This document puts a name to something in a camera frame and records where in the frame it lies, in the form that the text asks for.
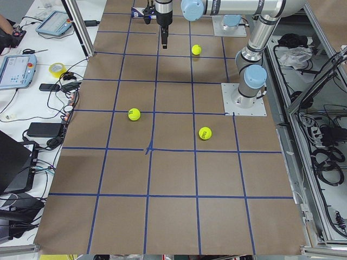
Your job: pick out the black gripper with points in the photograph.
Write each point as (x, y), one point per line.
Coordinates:
(164, 18)

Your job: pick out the white blue tennis ball can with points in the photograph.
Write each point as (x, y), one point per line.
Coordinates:
(137, 12)

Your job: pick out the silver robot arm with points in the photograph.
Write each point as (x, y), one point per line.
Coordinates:
(252, 74)

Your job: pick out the tennis ball near base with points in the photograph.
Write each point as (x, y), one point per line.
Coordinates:
(196, 49)

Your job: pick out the tennis ball centre back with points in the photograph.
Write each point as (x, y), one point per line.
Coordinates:
(134, 114)

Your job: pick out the tennis ball front left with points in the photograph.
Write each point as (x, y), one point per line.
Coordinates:
(205, 133)

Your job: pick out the upper teach pendant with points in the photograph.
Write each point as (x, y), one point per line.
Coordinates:
(56, 24)

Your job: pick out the teach pendant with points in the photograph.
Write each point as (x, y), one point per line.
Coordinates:
(56, 24)
(17, 71)

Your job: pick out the yellow tape roll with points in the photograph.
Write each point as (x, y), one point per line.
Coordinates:
(57, 69)

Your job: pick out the black cloth bundle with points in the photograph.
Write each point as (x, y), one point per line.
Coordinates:
(293, 40)

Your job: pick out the white crumpled cloth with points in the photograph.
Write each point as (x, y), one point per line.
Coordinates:
(296, 57)

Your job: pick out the black phone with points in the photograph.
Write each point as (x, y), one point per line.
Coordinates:
(49, 87)

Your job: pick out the lower teach pendant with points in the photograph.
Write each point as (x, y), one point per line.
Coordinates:
(17, 71)

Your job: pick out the black power adapter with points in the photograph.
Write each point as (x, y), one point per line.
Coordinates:
(44, 129)

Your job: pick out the black laptop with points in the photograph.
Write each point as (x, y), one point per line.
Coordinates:
(18, 160)

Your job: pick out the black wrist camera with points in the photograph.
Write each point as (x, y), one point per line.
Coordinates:
(148, 12)

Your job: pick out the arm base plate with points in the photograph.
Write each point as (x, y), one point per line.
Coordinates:
(229, 26)
(236, 104)

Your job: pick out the aluminium frame post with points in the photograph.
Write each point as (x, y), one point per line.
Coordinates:
(75, 16)

